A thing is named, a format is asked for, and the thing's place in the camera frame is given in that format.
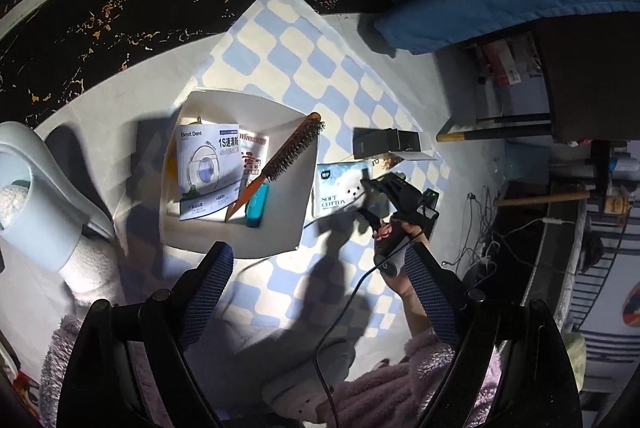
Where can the orange wooden hairbrush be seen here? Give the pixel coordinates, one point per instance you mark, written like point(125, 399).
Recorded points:
point(301, 138)

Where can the red white leaflet packet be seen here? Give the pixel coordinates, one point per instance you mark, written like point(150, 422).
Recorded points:
point(254, 153)

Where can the black yellow-tipped table leg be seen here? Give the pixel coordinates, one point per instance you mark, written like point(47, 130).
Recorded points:
point(497, 133)

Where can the person's right hand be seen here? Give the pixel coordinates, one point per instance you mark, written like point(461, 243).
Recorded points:
point(415, 315)

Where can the red white box under bed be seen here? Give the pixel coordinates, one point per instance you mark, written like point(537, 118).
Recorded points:
point(502, 63)

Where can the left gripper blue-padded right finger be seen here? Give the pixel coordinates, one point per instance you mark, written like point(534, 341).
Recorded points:
point(440, 292)

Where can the light blue plastic stool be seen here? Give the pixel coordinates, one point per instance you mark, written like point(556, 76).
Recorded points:
point(48, 226)

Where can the clean and free flat box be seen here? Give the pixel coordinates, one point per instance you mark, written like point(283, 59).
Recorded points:
point(382, 163)

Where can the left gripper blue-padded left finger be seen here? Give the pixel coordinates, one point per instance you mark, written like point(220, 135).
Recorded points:
point(199, 291)

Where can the pink fluffy right sleeve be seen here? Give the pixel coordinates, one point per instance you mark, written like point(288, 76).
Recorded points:
point(393, 395)

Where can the blue cream checkered mat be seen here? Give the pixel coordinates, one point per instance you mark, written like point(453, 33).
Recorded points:
point(279, 62)

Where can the white slipper on foot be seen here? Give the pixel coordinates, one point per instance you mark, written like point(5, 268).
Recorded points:
point(298, 394)

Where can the white dental product box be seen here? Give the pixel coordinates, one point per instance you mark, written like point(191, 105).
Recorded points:
point(209, 168)

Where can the teal small bottle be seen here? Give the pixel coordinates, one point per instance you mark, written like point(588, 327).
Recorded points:
point(255, 207)

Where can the black small box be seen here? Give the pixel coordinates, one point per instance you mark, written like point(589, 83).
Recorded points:
point(368, 142)

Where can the white cardboard box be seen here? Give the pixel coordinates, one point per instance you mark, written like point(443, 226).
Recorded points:
point(286, 206)

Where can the wooden stick handle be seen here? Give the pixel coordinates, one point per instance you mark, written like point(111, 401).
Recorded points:
point(540, 200)

